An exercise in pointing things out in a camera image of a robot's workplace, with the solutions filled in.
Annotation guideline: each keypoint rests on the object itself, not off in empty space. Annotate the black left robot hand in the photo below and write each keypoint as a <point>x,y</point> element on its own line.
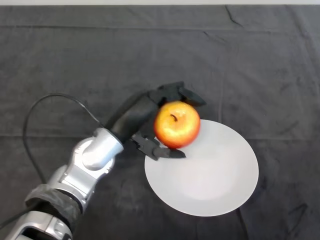
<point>136,115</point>

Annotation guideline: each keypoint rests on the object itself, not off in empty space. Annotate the white round plate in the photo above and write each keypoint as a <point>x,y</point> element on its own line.
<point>207,180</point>

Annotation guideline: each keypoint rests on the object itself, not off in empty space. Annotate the black table cloth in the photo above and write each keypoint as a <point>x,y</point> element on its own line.
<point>225,62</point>

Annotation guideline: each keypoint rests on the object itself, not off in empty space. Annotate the red yellow apple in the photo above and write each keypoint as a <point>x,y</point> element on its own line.
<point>178,130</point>

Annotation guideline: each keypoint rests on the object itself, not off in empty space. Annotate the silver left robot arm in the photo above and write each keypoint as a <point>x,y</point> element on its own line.
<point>75,175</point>

